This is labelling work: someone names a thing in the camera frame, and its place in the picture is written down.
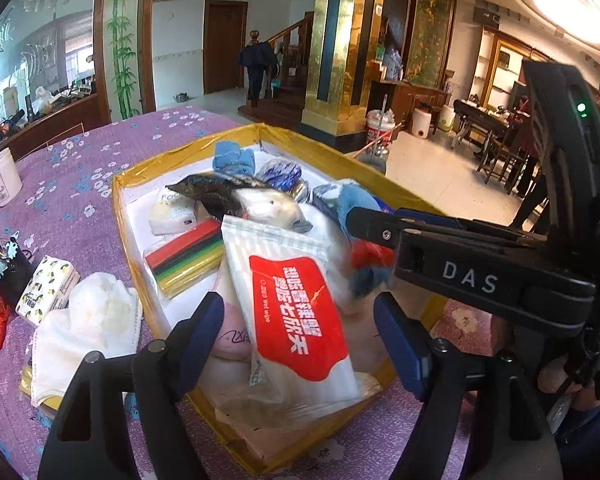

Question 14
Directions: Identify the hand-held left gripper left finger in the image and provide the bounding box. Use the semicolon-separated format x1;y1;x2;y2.
37;291;226;480

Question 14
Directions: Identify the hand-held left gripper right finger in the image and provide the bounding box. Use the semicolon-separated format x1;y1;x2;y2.
373;291;563;480

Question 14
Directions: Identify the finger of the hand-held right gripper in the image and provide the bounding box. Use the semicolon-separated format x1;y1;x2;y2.
346;206;548;252

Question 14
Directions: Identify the pink soft packet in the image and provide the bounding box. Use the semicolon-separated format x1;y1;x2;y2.
212;297;256;361

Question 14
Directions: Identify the light blue towel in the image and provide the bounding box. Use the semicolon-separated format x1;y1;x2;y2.
337;184;381;241

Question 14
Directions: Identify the red blue soft item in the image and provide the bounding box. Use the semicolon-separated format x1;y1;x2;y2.
350;240;396;296

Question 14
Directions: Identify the clear plastic bag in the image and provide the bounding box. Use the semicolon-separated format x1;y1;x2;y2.
215;360;381;431

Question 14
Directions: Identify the red label wet wipe pack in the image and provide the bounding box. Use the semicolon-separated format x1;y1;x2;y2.
221;215;363;411

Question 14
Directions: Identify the white box with yellow tape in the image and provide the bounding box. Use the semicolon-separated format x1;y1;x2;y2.
111;122;448;478

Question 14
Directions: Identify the black plastic bag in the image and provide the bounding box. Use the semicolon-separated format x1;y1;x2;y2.
166;172;253;221

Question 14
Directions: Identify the person's right hand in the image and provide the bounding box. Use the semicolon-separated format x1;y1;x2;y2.
495;317;600;411

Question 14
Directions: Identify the striped colourful cloth pack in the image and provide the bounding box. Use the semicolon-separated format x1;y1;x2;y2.
145;217;226;300

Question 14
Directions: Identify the red white bucket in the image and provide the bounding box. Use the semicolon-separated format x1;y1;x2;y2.
366;108;396;147

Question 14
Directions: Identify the blue white plastic packet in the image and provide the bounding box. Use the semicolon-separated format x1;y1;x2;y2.
255;159;311;203

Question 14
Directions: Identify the white round bin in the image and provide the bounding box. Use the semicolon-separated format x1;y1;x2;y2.
412;107;432;138

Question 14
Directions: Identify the white crumpled cloth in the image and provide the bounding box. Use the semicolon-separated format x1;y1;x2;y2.
30;272;143;408

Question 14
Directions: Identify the dark wooden chair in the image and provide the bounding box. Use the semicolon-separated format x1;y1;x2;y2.
477;125;531;193

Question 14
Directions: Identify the white yellow tissue pack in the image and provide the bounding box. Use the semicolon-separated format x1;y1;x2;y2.
149;190;198;236

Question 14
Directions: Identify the dark wooden desk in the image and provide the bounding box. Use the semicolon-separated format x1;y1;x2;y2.
452;99;513;151

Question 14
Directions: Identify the wooden staircase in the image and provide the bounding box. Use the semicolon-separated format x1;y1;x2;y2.
237;12;316;128

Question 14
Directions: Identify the blue folded towel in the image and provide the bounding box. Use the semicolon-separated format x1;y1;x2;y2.
212;141;256;178

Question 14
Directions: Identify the blue water bottle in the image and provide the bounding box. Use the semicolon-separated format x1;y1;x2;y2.
382;46;403;81

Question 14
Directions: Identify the green patterned tissue pack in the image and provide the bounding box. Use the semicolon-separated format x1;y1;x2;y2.
16;256;81;325

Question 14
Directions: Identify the golden pillar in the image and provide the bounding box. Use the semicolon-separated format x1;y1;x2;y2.
300;0;381;143

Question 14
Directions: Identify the wooden shelf cabinet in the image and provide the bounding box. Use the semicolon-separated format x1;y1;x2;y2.
472;27;546;111

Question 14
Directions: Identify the black key pouch with keys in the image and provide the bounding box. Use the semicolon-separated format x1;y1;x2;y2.
0;227;36;308

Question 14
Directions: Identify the purple floral tablecloth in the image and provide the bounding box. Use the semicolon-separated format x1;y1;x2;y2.
0;105;481;480

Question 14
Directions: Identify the brown wooden door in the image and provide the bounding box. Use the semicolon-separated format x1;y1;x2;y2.
202;0;248;95

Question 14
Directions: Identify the white plastic jar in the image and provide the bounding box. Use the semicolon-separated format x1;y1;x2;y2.
0;148;24;207

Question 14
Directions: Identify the wooden counter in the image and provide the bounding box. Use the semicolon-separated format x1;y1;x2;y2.
0;91;112;171

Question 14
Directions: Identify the oval ceiling lamp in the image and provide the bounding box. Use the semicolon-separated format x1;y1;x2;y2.
532;0;600;46

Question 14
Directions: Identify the bamboo painted column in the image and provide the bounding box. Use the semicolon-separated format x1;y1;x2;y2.
92;0;156;123

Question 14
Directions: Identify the etched glass partition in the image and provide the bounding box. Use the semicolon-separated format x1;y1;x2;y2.
0;0;101;141

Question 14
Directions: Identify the green landscape wall panel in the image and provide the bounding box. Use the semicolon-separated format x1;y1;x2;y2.
405;0;456;88

